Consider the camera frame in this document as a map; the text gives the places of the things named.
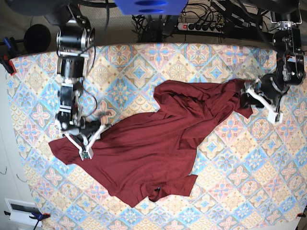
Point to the white wall outlet box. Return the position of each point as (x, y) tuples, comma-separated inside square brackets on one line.
[(16, 205)]

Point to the dark red t-shirt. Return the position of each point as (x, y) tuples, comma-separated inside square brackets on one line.
[(151, 155)]

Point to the blue clamp lower left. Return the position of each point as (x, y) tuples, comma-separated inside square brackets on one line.
[(36, 216)]

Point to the patterned tablecloth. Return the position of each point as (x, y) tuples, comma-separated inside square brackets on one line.
[(251, 173)]

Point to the orange clamp lower right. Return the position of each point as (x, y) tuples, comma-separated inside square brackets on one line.
[(301, 215)]

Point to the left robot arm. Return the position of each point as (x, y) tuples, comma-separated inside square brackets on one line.
[(286, 41)]

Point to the white power strip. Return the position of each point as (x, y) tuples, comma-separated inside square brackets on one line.
[(198, 27)]

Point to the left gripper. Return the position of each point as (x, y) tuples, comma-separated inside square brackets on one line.
[(265, 92)]

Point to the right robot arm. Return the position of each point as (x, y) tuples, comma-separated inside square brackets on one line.
[(74, 40)]

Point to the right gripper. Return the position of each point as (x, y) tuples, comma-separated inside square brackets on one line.
[(82, 137)]

